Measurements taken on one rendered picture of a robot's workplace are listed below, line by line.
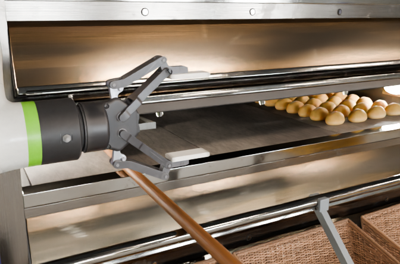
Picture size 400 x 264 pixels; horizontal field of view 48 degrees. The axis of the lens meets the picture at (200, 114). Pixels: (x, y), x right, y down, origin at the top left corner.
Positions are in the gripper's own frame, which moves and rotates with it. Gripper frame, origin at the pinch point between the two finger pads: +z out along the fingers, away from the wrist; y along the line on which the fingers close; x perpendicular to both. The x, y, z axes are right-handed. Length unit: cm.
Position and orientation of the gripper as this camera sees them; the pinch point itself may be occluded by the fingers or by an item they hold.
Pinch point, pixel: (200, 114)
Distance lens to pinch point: 75.2
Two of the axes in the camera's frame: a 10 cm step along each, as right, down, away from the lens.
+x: 4.6, 2.0, -8.7
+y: 0.0, 9.7, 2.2
